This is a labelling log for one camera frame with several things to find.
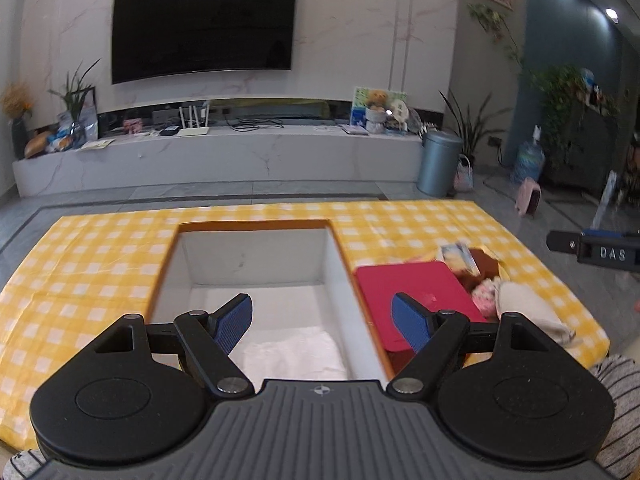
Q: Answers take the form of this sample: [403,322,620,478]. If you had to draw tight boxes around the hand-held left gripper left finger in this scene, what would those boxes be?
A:
[92,294,256,396]

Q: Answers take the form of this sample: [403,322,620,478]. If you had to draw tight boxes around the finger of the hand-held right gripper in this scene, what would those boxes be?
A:
[546,230,583,257]

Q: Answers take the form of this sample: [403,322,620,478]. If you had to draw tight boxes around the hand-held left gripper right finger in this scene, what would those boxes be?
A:
[386,292,551,396]

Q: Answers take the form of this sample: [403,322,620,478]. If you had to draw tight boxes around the white storage box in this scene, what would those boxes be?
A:
[150,219,397,397]

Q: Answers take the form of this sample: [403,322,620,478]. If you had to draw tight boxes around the red flat lid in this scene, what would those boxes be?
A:
[354,260,494,357]

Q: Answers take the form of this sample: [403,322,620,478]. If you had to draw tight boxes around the white leaning board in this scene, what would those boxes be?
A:
[590,170,619,234]

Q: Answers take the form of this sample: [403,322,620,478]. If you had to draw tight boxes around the pink space heater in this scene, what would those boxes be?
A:
[515,182,544,219]

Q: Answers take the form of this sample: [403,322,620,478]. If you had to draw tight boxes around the white cloth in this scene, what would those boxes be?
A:
[229,326,352,387]

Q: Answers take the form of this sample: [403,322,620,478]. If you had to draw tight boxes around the beige folded cloth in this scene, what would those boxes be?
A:
[495,280,577,347]

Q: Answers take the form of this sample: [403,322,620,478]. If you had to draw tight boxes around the pink knitted toy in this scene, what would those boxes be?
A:
[470,277,503,320]

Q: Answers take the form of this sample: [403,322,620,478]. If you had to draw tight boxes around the brown sponge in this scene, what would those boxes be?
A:
[467,247,507,291]

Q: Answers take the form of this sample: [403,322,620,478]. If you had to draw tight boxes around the silver foil snack packet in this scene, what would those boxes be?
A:
[439,242,482,277]

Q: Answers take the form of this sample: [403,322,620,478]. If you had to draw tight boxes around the blue water bottle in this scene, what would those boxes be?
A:
[511,125,547,186]

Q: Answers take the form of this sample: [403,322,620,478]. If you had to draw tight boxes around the dark cabinet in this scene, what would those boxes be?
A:
[544,102,628,192]

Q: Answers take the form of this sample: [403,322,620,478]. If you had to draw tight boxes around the pastel woven bag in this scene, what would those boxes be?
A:
[454,155,475,192]

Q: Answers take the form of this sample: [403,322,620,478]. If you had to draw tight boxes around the bushy green plant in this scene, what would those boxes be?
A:
[520,64,622,173]

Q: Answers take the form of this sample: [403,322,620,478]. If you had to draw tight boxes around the grey metal trash can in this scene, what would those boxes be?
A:
[417,130,464,199]

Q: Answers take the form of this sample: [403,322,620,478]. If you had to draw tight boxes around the yellow checkered tablecloth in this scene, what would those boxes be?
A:
[0,199,612,455]

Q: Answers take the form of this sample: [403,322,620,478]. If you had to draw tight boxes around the long-leaf potted plant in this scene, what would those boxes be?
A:
[438,88,507,162]

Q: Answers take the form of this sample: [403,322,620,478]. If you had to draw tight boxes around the striped clothing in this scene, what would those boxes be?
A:
[7,354,640,480]

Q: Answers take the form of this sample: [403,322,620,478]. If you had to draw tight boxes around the white marble television console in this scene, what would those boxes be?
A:
[11,100,427,199]

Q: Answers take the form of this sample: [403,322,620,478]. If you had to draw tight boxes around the white router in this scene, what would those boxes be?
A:
[177,101,211,137]

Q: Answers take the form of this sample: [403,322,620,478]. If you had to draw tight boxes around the round white hand fan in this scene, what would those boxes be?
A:
[387,97,414,130]

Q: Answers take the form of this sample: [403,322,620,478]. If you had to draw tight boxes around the teddy bear toy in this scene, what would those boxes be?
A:
[363,89,390,134]

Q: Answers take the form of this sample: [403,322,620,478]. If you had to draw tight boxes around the floral picture board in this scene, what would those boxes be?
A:
[351,86,409,129]

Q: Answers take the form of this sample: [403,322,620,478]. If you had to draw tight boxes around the blue and white package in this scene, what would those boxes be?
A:
[54,104,99,150]

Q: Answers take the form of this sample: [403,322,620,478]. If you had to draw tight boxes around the bread bag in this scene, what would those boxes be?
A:
[25,131,57,159]

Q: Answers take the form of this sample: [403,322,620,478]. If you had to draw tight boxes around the green plant in vase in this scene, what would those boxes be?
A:
[47,59,102,137]

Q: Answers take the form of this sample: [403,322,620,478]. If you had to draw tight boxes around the orange flowers in dark vase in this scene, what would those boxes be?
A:
[0,82,37,159]

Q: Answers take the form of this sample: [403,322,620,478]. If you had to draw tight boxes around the climbing wall plant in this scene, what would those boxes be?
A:
[467,2,526,70]

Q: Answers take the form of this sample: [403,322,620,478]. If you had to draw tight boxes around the black wall television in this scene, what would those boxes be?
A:
[110,0,301,86]

